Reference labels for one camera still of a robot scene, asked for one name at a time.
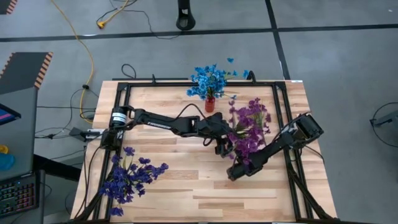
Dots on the black stand base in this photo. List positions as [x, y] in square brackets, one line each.
[185, 21]

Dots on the black triangular bracket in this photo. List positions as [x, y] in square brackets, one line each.
[251, 76]

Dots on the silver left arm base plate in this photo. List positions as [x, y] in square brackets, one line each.
[93, 134]

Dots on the black desk foot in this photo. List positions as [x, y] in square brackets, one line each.
[56, 168]

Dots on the black flat bar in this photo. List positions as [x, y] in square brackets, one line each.
[140, 79]

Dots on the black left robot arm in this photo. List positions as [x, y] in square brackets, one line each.
[161, 121]

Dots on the dark tablet screen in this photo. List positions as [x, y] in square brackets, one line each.
[7, 115]

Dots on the grey power adapter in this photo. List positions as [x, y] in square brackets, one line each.
[76, 132]

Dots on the yellow plastic object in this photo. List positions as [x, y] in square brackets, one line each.
[3, 149]

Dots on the blue plastic object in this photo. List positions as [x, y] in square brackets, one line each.
[6, 161]

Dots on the blue artificial flower stem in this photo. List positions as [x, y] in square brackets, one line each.
[231, 74]
[194, 91]
[208, 79]

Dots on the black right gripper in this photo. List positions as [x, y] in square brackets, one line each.
[252, 166]

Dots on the purple artificial flower stem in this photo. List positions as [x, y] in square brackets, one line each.
[244, 119]

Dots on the black orange-striped floor mat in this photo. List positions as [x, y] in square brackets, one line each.
[21, 71]
[4, 4]

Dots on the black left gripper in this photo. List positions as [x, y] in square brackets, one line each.
[222, 127]

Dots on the magenta artificial flower stem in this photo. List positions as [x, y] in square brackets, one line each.
[247, 146]
[255, 107]

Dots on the pile of loose flowers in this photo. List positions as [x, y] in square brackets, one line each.
[155, 84]

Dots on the grey desk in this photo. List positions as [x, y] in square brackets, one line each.
[21, 140]

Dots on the red ribbed glass vase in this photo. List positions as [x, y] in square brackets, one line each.
[210, 105]

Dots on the violet artificial flower stem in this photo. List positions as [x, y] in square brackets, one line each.
[144, 172]
[115, 193]
[128, 151]

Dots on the keyboard with lit keys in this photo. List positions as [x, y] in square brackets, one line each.
[18, 196]

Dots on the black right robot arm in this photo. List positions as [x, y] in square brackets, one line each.
[286, 140]

